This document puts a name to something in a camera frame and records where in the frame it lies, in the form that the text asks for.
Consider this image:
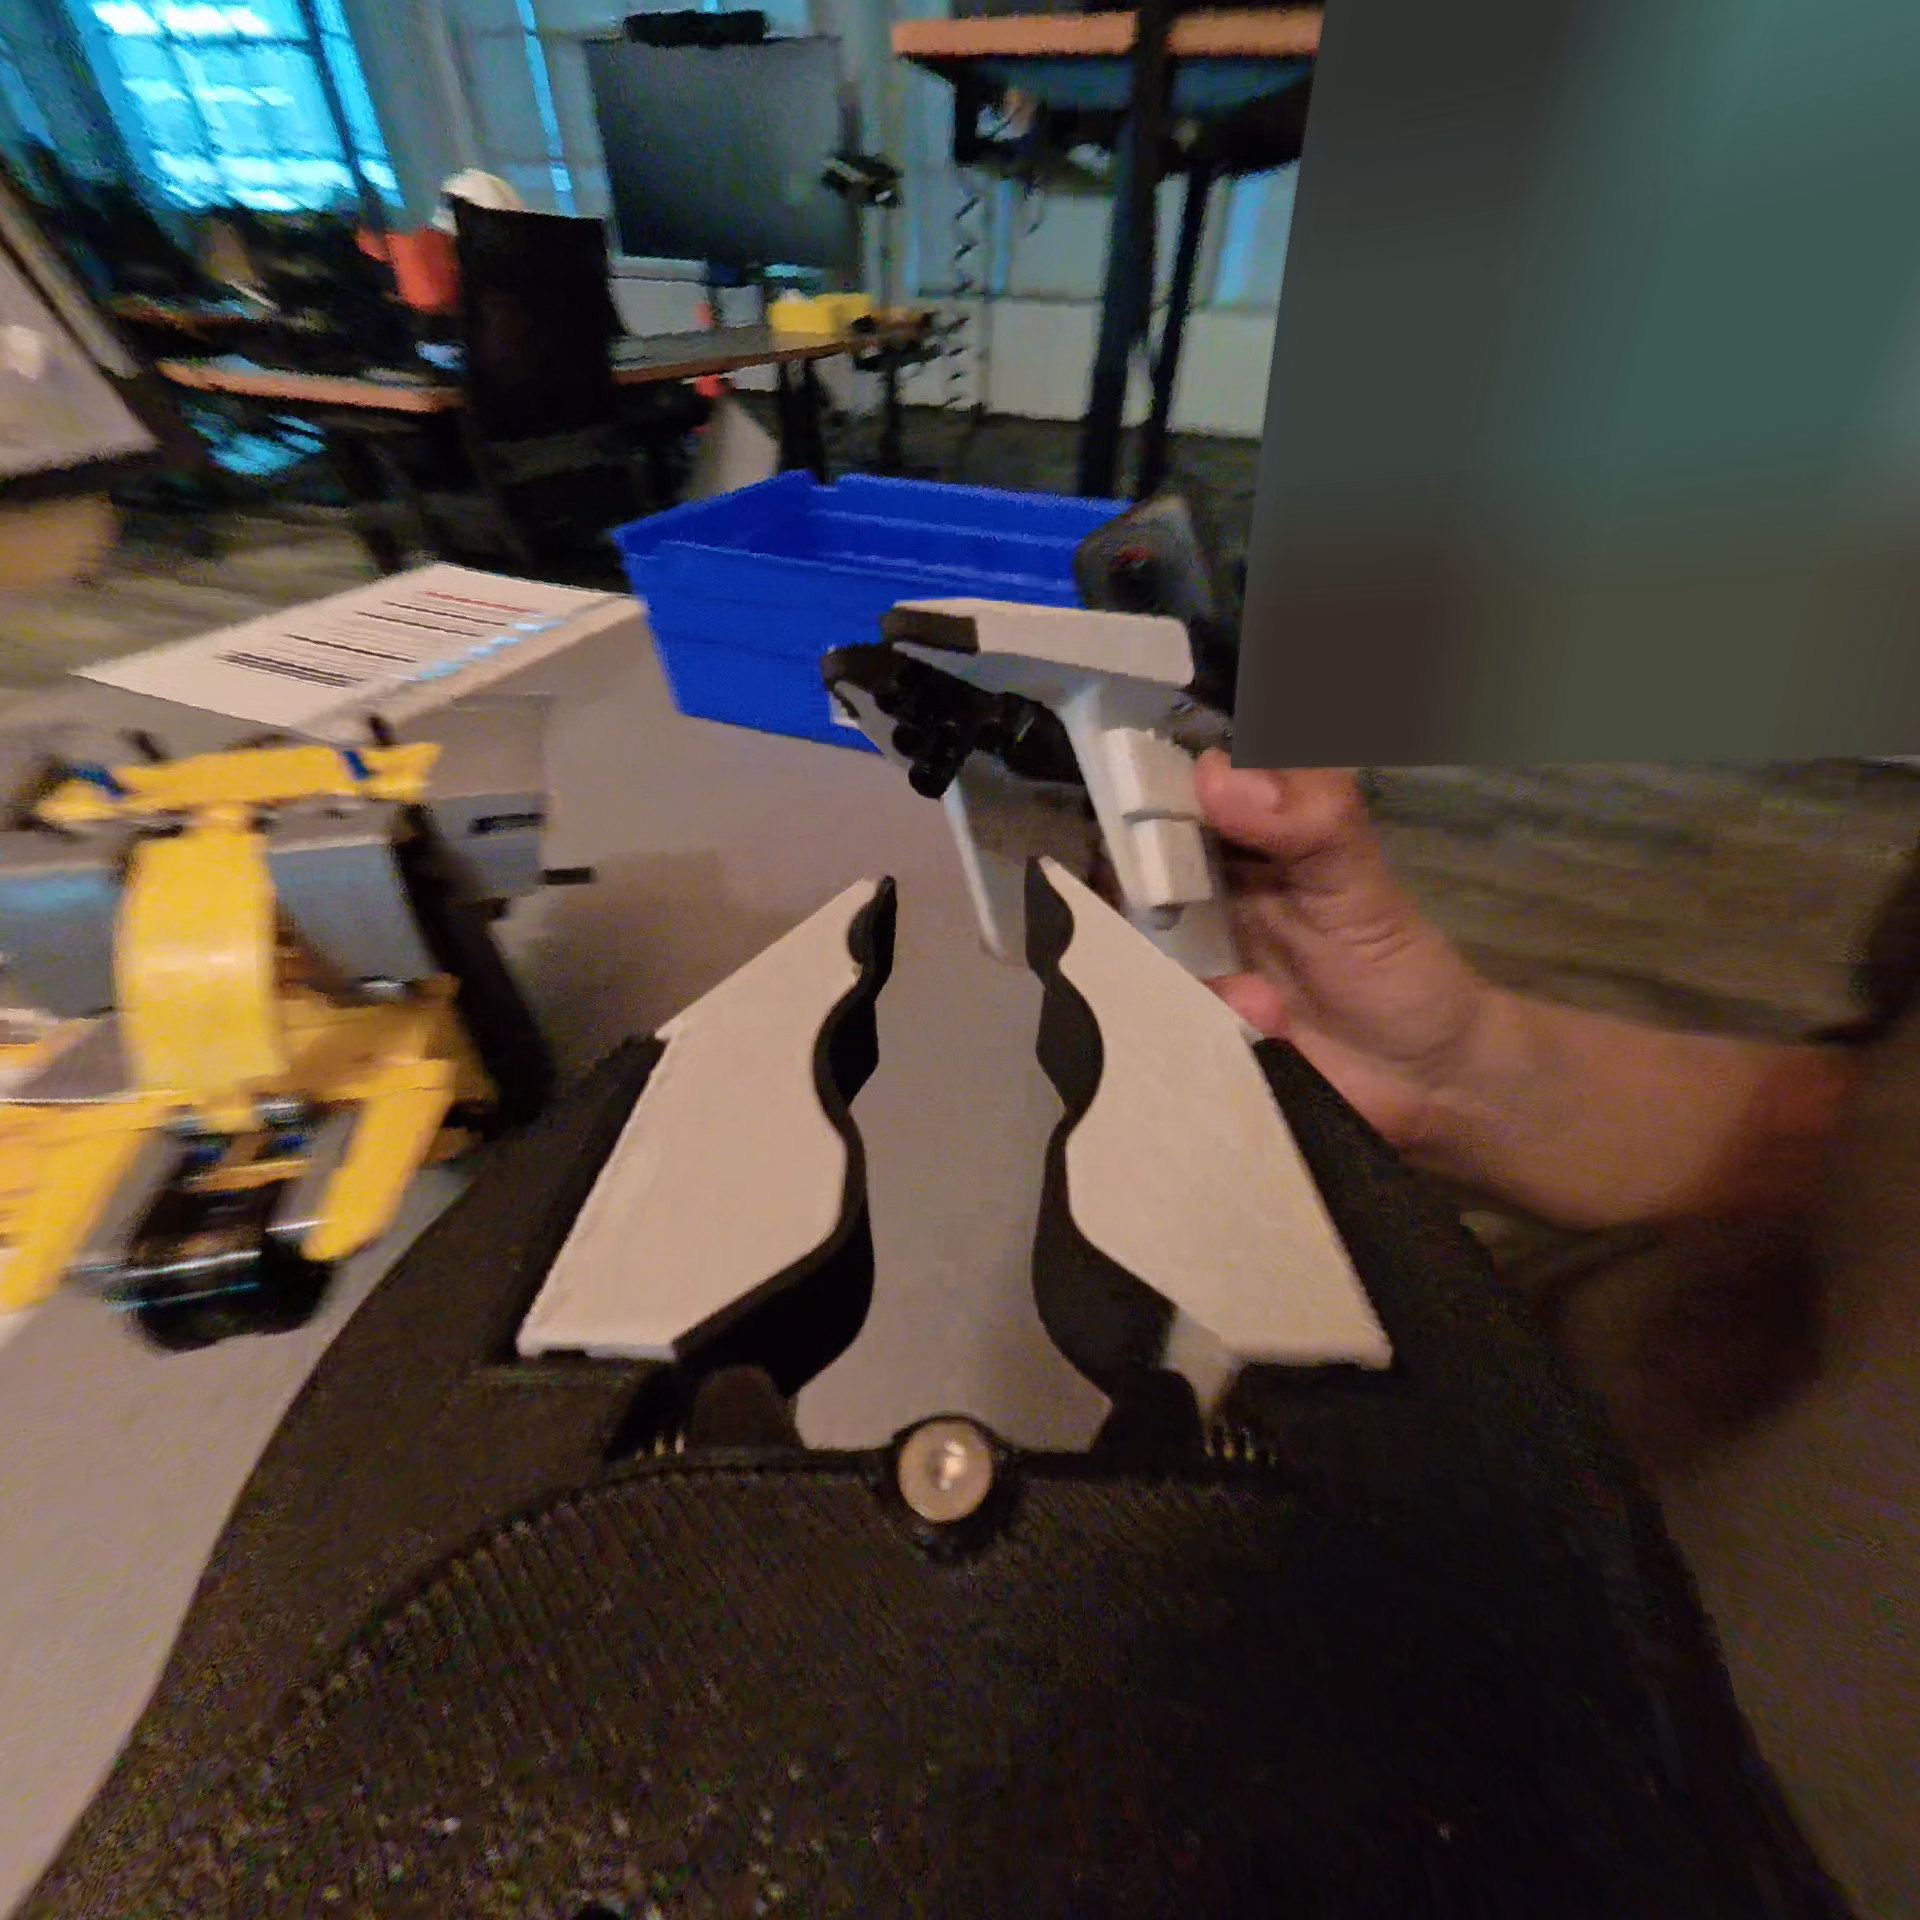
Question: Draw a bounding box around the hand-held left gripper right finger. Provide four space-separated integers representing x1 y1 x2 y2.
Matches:
1023 857 1395 1426

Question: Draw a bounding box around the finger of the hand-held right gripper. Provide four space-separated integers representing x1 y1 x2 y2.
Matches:
881 596 1203 704
937 774 1113 966

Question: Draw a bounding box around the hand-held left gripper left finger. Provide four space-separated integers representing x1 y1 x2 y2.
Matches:
516 873 899 1368

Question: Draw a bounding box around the black brick connector piece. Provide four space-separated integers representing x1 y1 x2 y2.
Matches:
822 646 1055 801

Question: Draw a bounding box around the yellow toy brick vehicle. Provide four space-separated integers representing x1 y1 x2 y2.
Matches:
0 728 597 1347

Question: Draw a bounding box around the person's right hand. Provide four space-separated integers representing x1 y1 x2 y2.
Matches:
1190 758 1491 1150

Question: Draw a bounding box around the blue plastic bin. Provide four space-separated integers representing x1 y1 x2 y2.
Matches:
613 470 1144 752

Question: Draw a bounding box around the wooden desk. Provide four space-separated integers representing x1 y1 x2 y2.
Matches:
608 306 964 484

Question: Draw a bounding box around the black computer monitor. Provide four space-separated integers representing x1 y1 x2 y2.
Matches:
582 30 859 274

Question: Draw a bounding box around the black office chair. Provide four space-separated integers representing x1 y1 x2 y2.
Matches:
449 194 711 560

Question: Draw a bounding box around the standing desk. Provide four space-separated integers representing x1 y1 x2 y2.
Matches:
892 7 1325 500

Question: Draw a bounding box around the printed paper sheet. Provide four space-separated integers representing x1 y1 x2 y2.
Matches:
76 562 649 740

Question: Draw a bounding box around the white book stand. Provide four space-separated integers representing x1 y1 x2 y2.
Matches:
0 182 165 595

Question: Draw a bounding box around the coiled black cable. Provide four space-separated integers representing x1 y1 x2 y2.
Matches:
944 164 995 409

